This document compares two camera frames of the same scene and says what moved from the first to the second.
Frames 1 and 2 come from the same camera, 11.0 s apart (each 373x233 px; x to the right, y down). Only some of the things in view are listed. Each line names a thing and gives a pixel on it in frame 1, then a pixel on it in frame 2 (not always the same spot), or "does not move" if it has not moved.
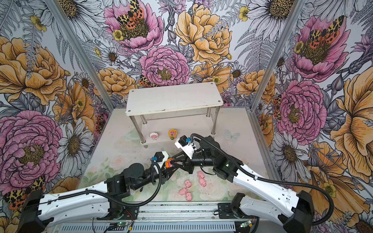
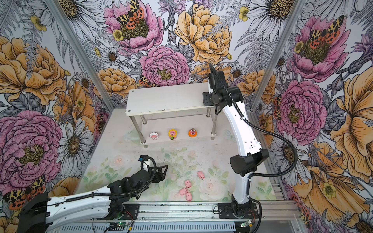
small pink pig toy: [188, 184] does not move
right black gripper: [187, 166] → [207, 101]
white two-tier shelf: [163, 113] does not move
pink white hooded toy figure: [154, 135] does not move
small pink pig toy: [189, 196] does not move
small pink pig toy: [202, 182] → [200, 175]
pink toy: [168, 163] → [193, 133]
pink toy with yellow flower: [172, 134] does not move
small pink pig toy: [183, 191] does not move
